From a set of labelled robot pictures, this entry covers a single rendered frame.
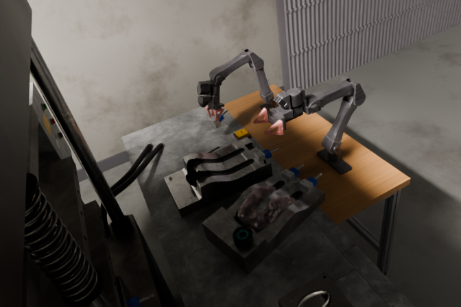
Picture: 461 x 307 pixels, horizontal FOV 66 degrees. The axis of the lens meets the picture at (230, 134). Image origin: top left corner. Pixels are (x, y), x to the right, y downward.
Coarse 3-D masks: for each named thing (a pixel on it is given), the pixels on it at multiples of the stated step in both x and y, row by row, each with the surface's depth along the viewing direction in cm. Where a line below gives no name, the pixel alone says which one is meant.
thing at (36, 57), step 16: (32, 48) 116; (32, 64) 118; (48, 80) 123; (48, 96) 125; (64, 112) 130; (64, 128) 133; (80, 144) 139; (80, 160) 143; (96, 176) 149; (96, 192) 154; (112, 192) 159; (112, 208) 160; (112, 224) 169; (128, 224) 168
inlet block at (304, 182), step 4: (316, 176) 168; (304, 180) 164; (308, 180) 166; (312, 180) 165; (316, 180) 165; (300, 184) 164; (304, 184) 162; (308, 184) 162; (312, 184) 162; (316, 184) 166; (304, 188) 163; (308, 188) 161
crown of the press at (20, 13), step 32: (0, 0) 73; (0, 32) 62; (0, 64) 54; (0, 96) 47; (0, 128) 42; (0, 160) 38; (0, 192) 35; (0, 224) 32; (0, 256) 30; (0, 288) 28
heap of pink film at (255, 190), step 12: (252, 192) 158; (264, 192) 159; (252, 204) 155; (276, 204) 151; (288, 204) 153; (240, 216) 152; (252, 216) 150; (264, 216) 150; (276, 216) 149; (252, 228) 148; (264, 228) 147
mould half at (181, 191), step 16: (240, 144) 192; (240, 160) 182; (256, 160) 180; (176, 176) 185; (208, 176) 170; (224, 176) 173; (240, 176) 173; (256, 176) 177; (176, 192) 175; (192, 192) 173; (208, 192) 168; (224, 192) 173; (192, 208) 169
